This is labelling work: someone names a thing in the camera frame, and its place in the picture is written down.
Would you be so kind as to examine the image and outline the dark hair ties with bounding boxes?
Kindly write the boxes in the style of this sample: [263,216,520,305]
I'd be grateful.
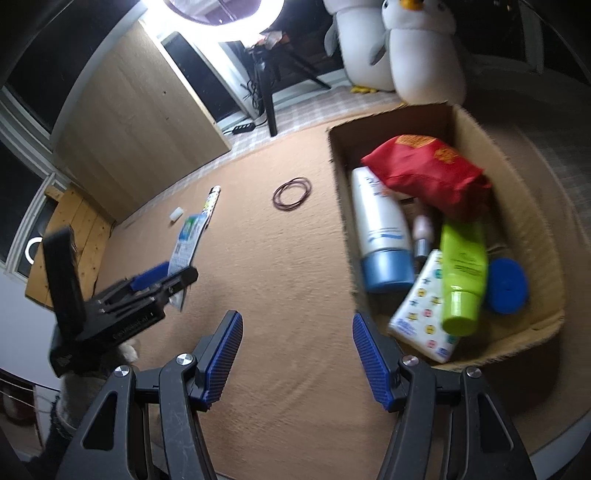
[272,178,312,212]

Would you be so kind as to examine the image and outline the black tripod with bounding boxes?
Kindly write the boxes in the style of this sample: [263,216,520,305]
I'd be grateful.
[252,46,331,137]

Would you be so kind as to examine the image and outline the low wooden table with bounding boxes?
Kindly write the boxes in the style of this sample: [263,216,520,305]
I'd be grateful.
[25,187,114,308]

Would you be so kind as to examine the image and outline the patterned white stick tube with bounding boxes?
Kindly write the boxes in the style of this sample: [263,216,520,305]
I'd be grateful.
[202,185,222,229]

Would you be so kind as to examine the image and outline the white framed panel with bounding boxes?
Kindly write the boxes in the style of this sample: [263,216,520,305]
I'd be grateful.
[159,31,247,124]

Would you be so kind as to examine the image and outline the wooden cabinet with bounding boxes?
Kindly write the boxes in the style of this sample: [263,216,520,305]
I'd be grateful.
[51,21,232,222]

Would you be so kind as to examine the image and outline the brown carpet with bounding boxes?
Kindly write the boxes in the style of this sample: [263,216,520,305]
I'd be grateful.
[92,104,591,480]

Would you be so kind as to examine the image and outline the checked floor mat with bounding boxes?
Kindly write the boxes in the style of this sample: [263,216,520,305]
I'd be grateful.
[228,85,407,155]

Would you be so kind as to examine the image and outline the black cable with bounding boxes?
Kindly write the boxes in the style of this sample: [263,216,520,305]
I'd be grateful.
[240,76,266,125]

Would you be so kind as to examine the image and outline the white shelf frame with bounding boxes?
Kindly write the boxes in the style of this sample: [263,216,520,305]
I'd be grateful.
[462,0,548,75]

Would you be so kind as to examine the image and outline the ring light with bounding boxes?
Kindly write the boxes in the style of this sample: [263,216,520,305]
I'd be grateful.
[148,0,296,33]

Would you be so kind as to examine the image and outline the white bottle with blue cap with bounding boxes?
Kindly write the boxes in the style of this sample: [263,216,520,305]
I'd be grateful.
[350,166,416,294]

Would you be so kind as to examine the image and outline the red snack bag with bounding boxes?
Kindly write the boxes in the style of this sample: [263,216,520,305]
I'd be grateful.
[361,135,492,222]

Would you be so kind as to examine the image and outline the pink cosmetic bottle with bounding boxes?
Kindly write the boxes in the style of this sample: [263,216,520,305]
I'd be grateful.
[412,203,437,273]

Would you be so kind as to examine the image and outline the white green toothpaste tube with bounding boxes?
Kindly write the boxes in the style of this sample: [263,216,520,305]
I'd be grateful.
[168,213,208,310]

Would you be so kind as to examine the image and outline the large penguin plush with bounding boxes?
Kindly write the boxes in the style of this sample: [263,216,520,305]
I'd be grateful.
[323,0,393,95]

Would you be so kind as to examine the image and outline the patterned tissue pack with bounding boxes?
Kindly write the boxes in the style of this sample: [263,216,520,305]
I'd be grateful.
[388,249,462,363]

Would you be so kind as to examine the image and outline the person's left forearm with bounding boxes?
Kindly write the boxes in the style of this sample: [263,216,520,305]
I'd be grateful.
[44,339,139,462]

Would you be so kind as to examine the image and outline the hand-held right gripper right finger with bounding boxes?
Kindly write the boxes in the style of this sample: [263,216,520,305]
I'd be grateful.
[352,312,539,480]

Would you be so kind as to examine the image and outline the small penguin plush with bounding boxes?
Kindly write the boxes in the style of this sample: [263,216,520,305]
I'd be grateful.
[369,0,467,104]

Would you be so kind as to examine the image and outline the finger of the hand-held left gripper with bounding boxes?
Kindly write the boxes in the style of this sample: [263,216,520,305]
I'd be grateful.
[154,267,199,303]
[130,261,171,291]

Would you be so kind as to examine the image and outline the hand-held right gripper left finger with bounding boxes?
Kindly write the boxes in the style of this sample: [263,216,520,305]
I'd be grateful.
[55,310,245,480]

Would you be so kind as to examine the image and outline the blue round container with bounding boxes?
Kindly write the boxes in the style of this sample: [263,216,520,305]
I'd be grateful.
[482,257,529,315]

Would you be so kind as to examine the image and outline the cardboard box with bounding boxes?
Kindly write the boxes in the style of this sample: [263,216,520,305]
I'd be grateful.
[327,102,566,372]

